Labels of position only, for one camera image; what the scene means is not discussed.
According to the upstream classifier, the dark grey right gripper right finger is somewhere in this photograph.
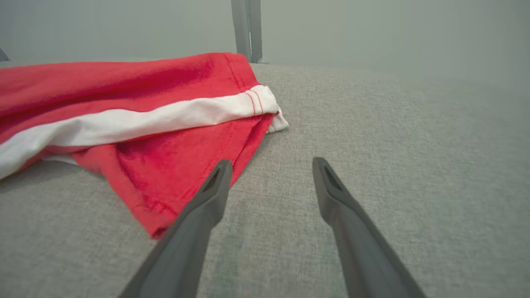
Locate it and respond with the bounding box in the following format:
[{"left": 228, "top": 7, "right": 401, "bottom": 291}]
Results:
[{"left": 313, "top": 157, "right": 427, "bottom": 298}]

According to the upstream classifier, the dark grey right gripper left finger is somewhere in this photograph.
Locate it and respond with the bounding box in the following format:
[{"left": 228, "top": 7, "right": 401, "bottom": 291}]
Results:
[{"left": 119, "top": 159, "right": 233, "bottom": 298}]

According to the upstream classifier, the red and white garment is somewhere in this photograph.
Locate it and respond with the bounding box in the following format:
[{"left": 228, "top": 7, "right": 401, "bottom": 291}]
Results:
[{"left": 0, "top": 52, "right": 289, "bottom": 240}]

